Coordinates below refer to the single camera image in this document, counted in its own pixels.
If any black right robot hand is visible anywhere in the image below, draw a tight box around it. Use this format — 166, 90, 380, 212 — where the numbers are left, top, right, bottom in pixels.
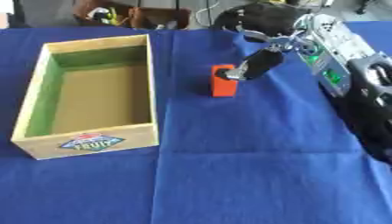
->
209, 2, 312, 82

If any tan cardboard box green inside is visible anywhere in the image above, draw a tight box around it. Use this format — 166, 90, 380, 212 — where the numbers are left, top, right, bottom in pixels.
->
9, 33, 161, 161

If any orange rectangular block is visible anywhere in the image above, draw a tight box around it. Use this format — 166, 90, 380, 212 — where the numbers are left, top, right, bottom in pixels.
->
209, 64, 241, 98

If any brown bag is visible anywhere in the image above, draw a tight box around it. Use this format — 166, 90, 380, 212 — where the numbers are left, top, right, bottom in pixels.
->
72, 0, 193, 30

